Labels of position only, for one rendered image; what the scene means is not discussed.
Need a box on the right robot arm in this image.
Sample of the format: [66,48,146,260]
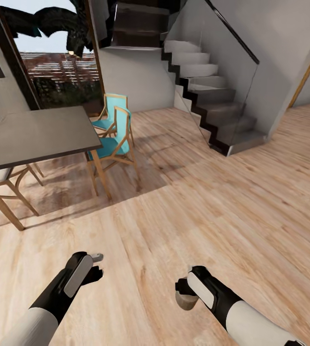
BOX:
[175,265,308,346]

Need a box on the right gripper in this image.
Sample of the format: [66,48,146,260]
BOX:
[175,278,197,296]

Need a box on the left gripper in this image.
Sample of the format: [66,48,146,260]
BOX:
[82,266,103,285]

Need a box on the pillar candle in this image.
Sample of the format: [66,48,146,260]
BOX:
[175,291,199,311]

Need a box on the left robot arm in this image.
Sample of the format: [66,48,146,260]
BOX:
[0,251,104,346]

